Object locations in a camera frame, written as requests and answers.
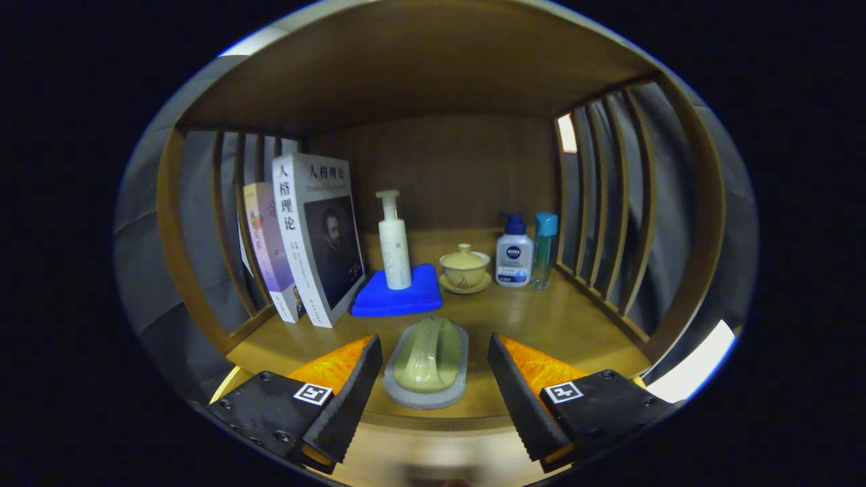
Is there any white book with portrait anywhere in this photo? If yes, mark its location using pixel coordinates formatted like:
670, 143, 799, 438
272, 153, 367, 329

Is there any yellow lidded teacup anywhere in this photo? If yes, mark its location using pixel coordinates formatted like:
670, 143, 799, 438
440, 243, 491, 289

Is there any green scrub brush grey sponge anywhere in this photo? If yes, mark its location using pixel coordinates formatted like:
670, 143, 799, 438
382, 316, 470, 411

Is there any yellow saucer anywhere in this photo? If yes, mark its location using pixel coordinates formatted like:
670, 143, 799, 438
439, 273, 493, 295

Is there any wooden countertop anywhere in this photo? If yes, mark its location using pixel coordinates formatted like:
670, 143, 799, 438
227, 267, 654, 420

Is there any white lotion bottle blue cap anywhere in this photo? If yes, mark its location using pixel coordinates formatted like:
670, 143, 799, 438
495, 213, 534, 288

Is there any purple paperback book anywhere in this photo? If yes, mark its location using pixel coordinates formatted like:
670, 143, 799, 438
242, 181, 306, 324

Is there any blue folded cloth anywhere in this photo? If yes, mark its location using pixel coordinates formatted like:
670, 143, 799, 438
350, 263, 444, 318

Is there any white pump bottle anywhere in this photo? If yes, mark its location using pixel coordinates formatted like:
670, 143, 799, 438
375, 189, 413, 291

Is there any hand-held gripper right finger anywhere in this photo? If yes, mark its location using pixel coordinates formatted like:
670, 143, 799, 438
487, 331, 677, 474

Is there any brown wooden cabinet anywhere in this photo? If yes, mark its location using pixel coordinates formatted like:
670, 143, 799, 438
156, 0, 728, 487

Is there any teal slim bottle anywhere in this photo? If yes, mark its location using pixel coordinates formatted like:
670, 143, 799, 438
531, 212, 560, 291

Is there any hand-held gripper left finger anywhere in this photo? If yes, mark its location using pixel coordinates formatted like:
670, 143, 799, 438
206, 333, 384, 474

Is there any white grey appliance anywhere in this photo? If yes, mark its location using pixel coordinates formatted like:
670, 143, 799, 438
646, 319, 738, 404

